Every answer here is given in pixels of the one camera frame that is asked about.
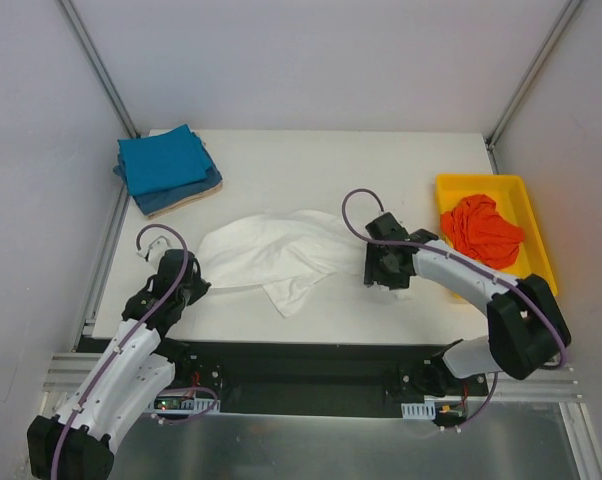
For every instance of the aluminium frame post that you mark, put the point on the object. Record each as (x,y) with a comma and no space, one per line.
(557,31)
(97,66)

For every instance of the blue folded t shirt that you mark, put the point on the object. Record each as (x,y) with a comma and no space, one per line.
(150,203)

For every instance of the right aluminium frame post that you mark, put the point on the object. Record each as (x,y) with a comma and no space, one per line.
(557,31)

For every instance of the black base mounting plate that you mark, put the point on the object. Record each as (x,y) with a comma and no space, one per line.
(338,380)

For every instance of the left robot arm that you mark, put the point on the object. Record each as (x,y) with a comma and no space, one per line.
(81,439)

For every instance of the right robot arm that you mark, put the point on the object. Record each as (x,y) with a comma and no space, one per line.
(526,328)

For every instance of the yellow plastic tray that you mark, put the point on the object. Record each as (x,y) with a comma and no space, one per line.
(513,204)

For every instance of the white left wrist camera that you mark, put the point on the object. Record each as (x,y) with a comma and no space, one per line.
(155,249)

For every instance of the white t shirt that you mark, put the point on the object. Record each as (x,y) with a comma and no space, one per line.
(286,254)

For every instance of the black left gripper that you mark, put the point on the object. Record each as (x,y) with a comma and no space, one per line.
(190,279)

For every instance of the teal folded t shirt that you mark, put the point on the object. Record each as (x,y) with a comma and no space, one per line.
(163,162)

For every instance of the white slotted cable duct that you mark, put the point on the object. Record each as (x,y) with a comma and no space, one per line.
(419,411)

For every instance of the orange t shirt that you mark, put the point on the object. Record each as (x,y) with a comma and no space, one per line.
(477,230)

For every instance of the beige folded t shirt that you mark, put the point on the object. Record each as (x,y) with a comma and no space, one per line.
(185,201)

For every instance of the left aluminium frame post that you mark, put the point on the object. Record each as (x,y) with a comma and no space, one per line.
(97,66)

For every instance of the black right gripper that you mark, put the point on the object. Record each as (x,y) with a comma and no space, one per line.
(372,265)

